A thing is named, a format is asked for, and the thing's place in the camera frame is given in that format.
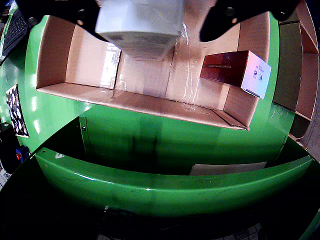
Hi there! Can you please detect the flattened printed carton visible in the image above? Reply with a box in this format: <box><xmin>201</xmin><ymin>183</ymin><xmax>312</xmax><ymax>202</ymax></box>
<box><xmin>5</xmin><ymin>83</ymin><xmax>30</xmax><ymax>138</ymax></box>

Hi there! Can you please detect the green metal shelf unit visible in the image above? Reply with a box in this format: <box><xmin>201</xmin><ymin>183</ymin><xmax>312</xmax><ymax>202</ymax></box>
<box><xmin>0</xmin><ymin>114</ymin><xmax>320</xmax><ymax>240</ymax></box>

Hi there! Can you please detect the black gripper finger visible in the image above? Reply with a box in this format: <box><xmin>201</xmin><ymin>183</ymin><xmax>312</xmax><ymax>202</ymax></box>
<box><xmin>199</xmin><ymin>0</ymin><xmax>301</xmax><ymax>43</ymax></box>
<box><xmin>17</xmin><ymin>0</ymin><xmax>113</xmax><ymax>42</ymax></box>

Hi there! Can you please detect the small blue and red box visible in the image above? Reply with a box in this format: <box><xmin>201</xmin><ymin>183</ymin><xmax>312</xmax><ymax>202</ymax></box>
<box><xmin>15</xmin><ymin>146</ymin><xmax>30</xmax><ymax>161</ymax></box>

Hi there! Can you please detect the maroon box with white end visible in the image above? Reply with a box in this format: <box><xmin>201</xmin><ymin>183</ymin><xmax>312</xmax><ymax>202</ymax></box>
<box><xmin>199</xmin><ymin>49</ymin><xmax>273</xmax><ymax>100</ymax></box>

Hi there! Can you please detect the white carton with cow pattern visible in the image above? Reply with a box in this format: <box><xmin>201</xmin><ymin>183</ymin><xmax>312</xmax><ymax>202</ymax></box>
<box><xmin>95</xmin><ymin>0</ymin><xmax>185</xmax><ymax>62</ymax></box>

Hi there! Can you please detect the shallow cardboard tray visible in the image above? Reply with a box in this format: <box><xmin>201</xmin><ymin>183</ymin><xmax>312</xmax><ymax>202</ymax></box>
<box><xmin>36</xmin><ymin>9</ymin><xmax>272</xmax><ymax>131</ymax></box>

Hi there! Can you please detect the black round device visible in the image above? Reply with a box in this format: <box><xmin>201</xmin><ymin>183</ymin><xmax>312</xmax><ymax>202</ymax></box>
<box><xmin>0</xmin><ymin>124</ymin><xmax>21</xmax><ymax>176</ymax></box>

